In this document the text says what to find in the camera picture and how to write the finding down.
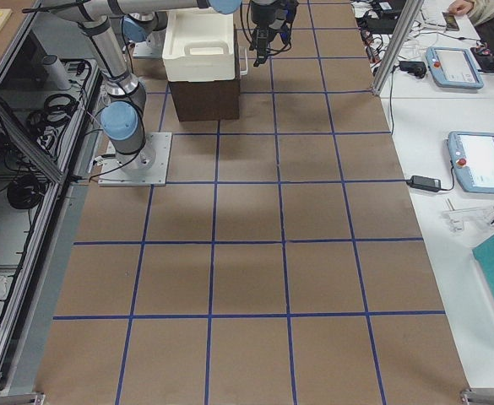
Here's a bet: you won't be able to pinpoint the white plastic tray box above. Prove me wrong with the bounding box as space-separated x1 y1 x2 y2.
162 8 236 83

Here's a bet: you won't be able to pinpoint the near teach pendant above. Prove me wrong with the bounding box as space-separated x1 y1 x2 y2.
447 131 494 194

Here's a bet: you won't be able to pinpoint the aluminium frame post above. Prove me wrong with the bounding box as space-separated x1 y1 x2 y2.
372 0 424 96

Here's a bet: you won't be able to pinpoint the dark brown drawer cabinet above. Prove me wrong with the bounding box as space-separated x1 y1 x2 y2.
169 78 241 122

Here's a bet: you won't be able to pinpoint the near black power adapter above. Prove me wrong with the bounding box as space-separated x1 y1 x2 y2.
406 175 442 192

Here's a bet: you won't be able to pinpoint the person at desk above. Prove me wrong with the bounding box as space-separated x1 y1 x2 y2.
448 0 494 53

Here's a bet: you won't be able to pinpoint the smartphone on desk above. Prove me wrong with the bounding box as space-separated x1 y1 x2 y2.
442 13 459 31

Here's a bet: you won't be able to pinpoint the white drawer handle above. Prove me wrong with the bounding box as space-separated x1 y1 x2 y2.
239 46 249 77

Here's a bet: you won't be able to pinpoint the clear acrylic parts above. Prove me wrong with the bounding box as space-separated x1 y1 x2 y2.
442 199 494 233

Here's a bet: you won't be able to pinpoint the far teach pendant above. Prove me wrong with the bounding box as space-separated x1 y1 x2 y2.
425 46 484 90

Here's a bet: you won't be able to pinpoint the teach pendant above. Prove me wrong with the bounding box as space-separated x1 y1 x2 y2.
425 46 484 90
447 131 494 194

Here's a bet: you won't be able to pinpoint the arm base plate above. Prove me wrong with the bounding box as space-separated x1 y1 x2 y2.
98 132 172 186

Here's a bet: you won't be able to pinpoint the black power adapter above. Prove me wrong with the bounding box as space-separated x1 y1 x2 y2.
406 175 442 192
399 61 426 78

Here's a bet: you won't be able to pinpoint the far black power adapter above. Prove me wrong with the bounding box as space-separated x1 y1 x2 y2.
399 61 426 78

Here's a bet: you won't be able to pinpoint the grey cylinder speaker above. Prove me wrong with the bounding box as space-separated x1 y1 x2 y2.
41 55 71 90

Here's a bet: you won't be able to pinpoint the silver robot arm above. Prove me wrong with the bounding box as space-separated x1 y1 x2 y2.
22 1 242 174

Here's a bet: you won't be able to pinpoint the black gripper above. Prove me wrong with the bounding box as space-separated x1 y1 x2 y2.
249 23 291 68

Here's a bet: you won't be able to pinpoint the wooden drawer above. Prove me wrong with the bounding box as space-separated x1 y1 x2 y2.
233 25 241 81

